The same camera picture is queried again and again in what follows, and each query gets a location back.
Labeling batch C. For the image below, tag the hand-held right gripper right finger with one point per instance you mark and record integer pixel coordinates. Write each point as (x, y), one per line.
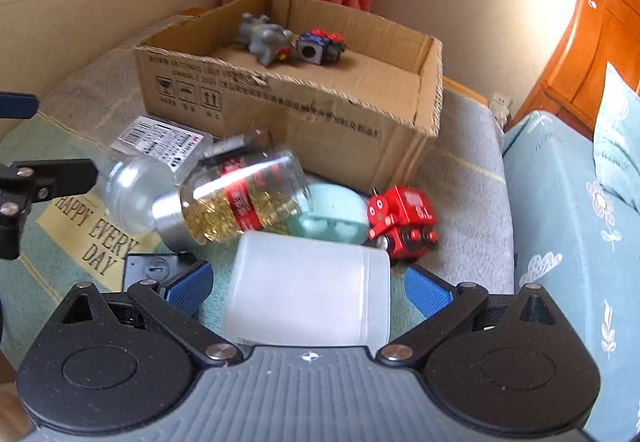
(425, 293)

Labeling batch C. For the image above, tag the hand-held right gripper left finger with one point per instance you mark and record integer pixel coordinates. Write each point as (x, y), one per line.
(187, 286)

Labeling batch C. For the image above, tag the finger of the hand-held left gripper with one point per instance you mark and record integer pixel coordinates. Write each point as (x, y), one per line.
(55, 176)
(17, 105)

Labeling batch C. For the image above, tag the small black device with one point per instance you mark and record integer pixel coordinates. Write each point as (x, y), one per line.
(150, 269)

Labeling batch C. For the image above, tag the red robot toy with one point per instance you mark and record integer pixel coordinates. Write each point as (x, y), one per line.
(402, 219)

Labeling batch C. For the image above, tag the clear jar with gold contents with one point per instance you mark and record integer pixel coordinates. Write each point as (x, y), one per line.
(240, 202)

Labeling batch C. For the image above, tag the white plastic bottle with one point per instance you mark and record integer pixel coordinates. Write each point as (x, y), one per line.
(307, 289)

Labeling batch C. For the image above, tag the teal round case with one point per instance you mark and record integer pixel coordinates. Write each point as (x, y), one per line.
(332, 217)

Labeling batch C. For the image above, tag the brown cardboard box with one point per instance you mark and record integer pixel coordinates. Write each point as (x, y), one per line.
(310, 122)

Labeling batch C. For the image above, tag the grey and green printed mat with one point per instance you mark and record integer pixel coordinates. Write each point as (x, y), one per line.
(465, 202)

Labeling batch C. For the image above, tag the dark silver metal tool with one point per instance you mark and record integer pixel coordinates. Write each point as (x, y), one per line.
(235, 147)

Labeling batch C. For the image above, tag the blue floral bed sheet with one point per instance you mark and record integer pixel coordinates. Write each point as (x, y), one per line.
(560, 222)

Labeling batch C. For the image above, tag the wooden bedside table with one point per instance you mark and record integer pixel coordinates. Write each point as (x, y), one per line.
(465, 89)

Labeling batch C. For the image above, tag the grey elephant toy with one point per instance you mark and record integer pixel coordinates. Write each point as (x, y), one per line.
(262, 39)

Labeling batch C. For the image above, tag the blue floral pillow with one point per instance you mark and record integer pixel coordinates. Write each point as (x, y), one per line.
(620, 132)

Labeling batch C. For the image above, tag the red and blue cube toy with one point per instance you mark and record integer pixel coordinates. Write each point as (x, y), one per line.
(320, 47)

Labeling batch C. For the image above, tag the orange wooden headboard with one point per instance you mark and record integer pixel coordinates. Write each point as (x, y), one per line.
(585, 47)

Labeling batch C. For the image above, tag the white wall socket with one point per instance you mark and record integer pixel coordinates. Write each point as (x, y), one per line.
(501, 106)

